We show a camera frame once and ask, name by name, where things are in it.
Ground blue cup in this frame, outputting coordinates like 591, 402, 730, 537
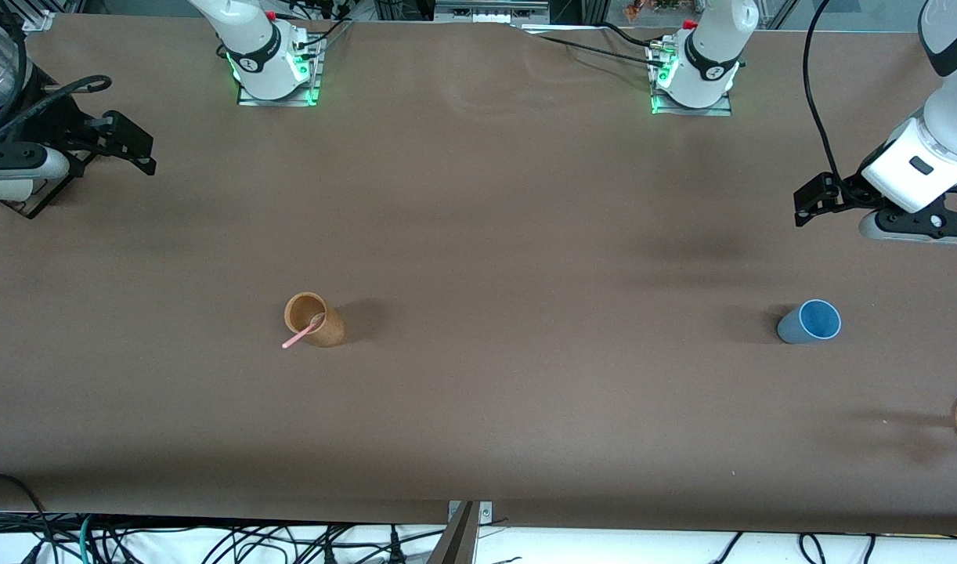
777, 299, 843, 345

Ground brown wooden cup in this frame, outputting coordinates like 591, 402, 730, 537
283, 292, 347, 348

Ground orange background objects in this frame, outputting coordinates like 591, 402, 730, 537
624, 0, 684, 22

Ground grey metal box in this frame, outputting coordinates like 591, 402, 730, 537
433, 0, 551, 24

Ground brown beam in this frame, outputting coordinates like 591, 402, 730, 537
427, 501, 480, 564

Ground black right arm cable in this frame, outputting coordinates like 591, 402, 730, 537
0, 0, 114, 146

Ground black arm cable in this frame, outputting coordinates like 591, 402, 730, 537
803, 0, 849, 187
0, 0, 114, 146

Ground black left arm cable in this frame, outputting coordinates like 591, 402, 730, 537
803, 0, 849, 187

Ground black wire cup rack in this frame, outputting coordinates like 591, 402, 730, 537
0, 155, 96, 221

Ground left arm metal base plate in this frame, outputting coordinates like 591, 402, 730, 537
649, 41, 735, 118

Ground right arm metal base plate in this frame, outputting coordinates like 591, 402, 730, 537
237, 34, 323, 107

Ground black cable on table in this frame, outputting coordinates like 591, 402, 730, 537
516, 22, 669, 68

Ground black floor cable loop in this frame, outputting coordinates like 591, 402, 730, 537
0, 472, 55, 564

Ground small metal bracket plate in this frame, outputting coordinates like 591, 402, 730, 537
447, 501, 494, 528

